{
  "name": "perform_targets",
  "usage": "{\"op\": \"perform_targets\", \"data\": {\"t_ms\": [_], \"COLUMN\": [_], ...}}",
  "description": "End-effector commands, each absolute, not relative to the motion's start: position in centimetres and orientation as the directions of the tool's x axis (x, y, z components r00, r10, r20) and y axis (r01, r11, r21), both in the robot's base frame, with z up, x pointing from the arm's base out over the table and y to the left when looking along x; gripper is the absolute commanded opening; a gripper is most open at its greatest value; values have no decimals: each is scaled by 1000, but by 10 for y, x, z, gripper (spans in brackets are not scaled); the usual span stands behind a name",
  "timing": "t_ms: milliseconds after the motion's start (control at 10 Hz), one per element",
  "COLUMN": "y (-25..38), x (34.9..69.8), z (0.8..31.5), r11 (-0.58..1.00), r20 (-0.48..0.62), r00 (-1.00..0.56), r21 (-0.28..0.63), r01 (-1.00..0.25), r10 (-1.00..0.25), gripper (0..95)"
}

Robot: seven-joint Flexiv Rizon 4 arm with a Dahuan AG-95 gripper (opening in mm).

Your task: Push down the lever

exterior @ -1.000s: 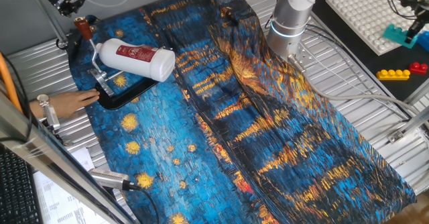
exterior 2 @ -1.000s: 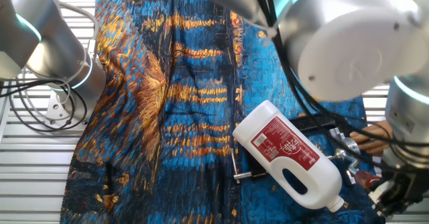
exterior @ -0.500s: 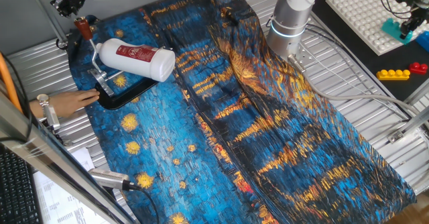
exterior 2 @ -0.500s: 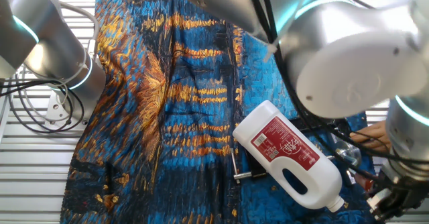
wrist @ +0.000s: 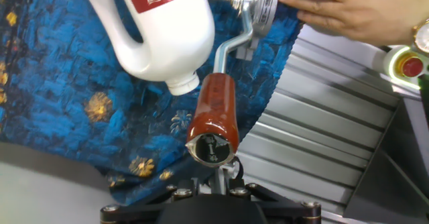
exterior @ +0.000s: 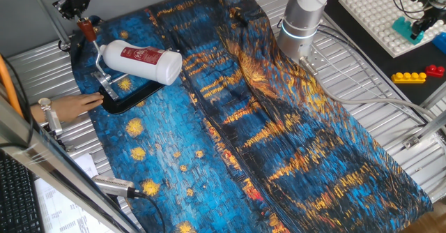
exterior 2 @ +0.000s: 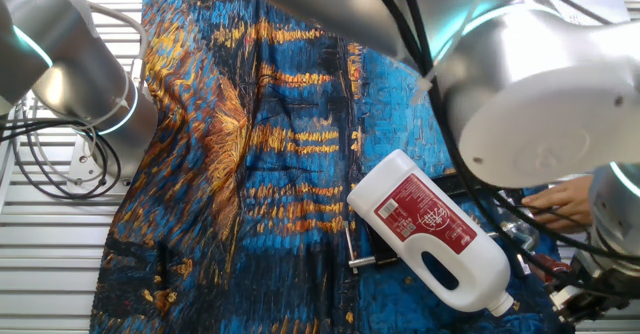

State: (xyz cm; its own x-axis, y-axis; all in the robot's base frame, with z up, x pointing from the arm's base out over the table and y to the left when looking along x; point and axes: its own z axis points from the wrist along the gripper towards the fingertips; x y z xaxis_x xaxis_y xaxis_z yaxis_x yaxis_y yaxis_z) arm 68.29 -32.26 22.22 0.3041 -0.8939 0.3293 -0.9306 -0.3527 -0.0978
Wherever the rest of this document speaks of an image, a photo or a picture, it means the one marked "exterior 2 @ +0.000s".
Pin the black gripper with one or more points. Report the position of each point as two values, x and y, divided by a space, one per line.
600 286

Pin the person's left hand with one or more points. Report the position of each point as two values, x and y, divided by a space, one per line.
565 204

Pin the blue and yellow painted cloth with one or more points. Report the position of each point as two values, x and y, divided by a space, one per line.
280 174

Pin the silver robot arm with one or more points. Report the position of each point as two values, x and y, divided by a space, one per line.
540 89

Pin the white bottle with red label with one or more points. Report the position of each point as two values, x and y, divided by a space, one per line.
435 274

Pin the black clamp with silver ratchet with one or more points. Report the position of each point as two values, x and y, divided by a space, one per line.
465 184

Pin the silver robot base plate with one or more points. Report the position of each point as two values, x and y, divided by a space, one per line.
82 166

